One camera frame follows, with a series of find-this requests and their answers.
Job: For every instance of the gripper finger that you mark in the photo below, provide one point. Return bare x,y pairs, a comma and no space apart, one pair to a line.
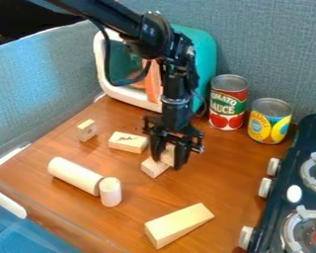
182,154
157,150

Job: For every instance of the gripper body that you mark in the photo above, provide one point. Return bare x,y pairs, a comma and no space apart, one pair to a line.
176,113

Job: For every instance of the plain wood cube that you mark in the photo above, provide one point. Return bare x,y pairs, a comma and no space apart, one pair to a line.
154,168

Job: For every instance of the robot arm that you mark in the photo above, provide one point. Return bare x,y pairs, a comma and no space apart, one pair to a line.
121,16

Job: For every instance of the wood rectangle block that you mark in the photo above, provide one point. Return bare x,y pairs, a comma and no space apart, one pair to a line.
127,142

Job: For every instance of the wood cube with hole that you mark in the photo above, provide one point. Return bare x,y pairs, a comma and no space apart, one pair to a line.
86,130

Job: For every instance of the red tomato can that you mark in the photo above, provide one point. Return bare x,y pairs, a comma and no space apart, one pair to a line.
227,102

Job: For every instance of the small wood cylinder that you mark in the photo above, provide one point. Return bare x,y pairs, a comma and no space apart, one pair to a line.
110,191

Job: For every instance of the toy microwave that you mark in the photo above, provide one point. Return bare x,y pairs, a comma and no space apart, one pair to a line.
121,72

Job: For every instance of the wood wedge block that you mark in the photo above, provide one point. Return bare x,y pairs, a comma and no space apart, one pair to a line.
177,224

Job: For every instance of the large wood cylinder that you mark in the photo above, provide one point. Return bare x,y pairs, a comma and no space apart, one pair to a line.
74,175

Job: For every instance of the yellow can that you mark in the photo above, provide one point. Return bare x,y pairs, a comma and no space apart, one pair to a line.
269,122

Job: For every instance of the toy stove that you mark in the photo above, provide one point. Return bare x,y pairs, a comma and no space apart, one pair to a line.
292,191

